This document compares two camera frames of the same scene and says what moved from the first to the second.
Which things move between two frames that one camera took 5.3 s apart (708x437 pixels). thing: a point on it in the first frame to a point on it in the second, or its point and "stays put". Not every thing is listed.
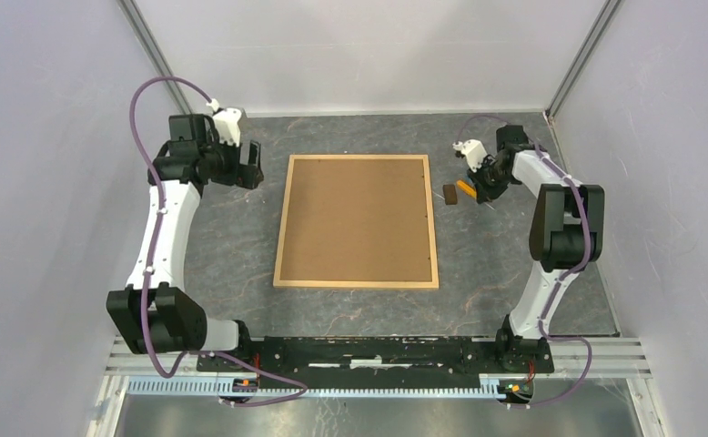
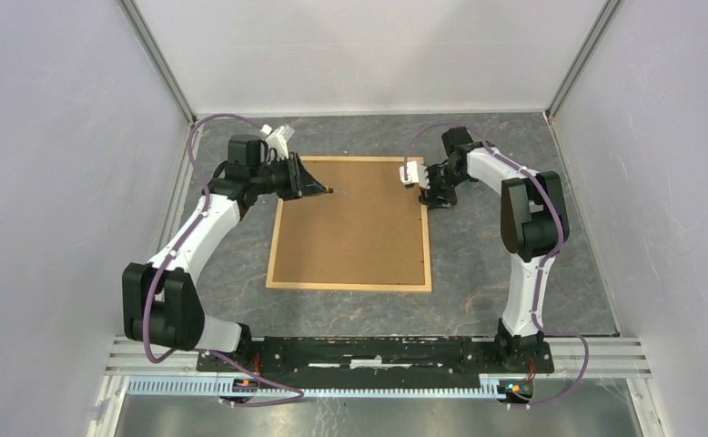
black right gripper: (485, 193) to (429, 198)
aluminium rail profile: (581, 357) stays put
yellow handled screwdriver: (467, 188) to (331, 190)
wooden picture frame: (357, 220) stays put
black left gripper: (245, 175) to (300, 182)
